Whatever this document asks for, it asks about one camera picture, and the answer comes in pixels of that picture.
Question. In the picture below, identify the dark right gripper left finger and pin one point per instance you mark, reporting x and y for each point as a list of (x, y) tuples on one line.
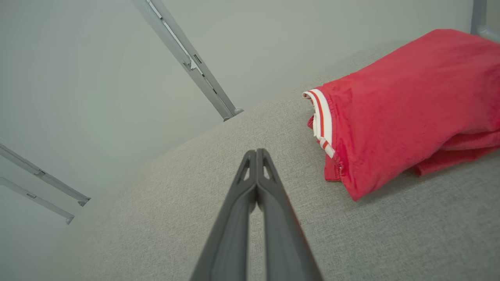
[(228, 242)]

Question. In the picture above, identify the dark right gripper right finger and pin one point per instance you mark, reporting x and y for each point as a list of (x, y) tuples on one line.
[(285, 242)]

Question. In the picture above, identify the red and white shirt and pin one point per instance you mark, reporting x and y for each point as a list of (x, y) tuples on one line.
[(410, 109)]

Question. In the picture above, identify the grey fabric sofa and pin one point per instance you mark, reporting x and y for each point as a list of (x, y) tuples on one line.
[(371, 242)]

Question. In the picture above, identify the grey metal frame bar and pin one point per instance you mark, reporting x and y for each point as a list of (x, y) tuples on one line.
[(187, 54), (43, 175), (35, 199)]

